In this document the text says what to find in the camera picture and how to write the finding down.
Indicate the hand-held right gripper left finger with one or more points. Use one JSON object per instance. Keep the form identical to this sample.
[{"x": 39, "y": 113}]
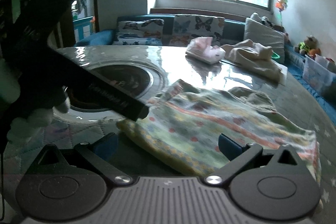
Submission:
[{"x": 106, "y": 145}]

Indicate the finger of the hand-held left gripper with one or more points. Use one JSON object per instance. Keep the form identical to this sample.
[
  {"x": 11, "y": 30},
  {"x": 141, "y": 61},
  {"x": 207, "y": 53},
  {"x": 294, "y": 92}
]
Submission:
[{"x": 115, "y": 100}]

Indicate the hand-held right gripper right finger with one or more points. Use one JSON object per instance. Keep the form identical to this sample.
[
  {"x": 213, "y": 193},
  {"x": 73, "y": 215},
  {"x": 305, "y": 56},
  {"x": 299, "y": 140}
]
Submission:
[{"x": 228, "y": 146}]

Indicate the colourful patterned child's shirt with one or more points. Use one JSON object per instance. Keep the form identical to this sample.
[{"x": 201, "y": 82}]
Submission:
[{"x": 197, "y": 119}]

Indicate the person's left hand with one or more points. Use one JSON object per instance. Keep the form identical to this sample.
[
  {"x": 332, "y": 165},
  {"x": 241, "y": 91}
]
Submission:
[{"x": 36, "y": 121}]

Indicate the glass table turntable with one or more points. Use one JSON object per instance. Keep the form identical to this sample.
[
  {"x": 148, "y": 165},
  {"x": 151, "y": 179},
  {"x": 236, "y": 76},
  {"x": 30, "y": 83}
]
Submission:
[{"x": 131, "y": 79}]

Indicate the dark wooden cabinet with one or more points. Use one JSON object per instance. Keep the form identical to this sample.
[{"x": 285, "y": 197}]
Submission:
[{"x": 18, "y": 3}]

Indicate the turquoise cabinet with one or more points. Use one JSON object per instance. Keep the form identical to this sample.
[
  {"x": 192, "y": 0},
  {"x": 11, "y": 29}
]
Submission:
[{"x": 84, "y": 27}]

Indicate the butterfly print cushion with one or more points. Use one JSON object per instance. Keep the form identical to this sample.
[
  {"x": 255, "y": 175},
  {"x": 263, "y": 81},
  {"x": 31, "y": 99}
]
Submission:
[
  {"x": 194, "y": 24},
  {"x": 139, "y": 29}
]

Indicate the cream crumpled cloth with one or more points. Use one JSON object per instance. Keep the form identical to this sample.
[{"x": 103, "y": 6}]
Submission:
[{"x": 252, "y": 58}]

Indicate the pink folded cloth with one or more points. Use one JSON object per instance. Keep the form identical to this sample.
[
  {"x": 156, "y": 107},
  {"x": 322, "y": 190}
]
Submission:
[{"x": 207, "y": 53}]

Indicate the clear plastic storage box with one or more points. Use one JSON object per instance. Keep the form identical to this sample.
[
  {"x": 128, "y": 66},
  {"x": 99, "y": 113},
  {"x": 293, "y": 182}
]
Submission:
[{"x": 315, "y": 74}]

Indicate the grey pillow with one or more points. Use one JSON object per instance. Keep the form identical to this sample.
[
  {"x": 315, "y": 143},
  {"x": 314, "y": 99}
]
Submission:
[{"x": 265, "y": 35}]

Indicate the blue sofa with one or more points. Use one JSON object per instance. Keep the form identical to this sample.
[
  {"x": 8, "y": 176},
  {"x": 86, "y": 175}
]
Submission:
[{"x": 233, "y": 27}]

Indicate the stuffed toy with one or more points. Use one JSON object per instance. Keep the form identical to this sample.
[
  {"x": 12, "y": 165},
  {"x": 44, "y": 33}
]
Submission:
[{"x": 308, "y": 45}]

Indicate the black and white plush toy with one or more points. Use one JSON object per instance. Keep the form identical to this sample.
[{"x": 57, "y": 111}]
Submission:
[{"x": 262, "y": 19}]

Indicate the colourful pinwheel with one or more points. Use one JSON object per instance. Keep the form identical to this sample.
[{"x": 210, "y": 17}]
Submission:
[{"x": 281, "y": 3}]

